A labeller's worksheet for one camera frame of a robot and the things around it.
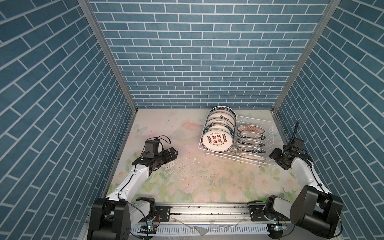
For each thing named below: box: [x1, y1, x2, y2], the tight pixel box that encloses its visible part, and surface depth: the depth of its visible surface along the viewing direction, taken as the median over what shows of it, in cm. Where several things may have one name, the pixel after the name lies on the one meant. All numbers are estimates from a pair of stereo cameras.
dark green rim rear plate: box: [209, 105, 236, 114], surface depth 98 cm
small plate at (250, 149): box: [235, 145, 266, 154], surface depth 92 cm
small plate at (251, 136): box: [236, 131, 266, 141], surface depth 98 cm
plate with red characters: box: [201, 129, 234, 153], surface depth 93 cm
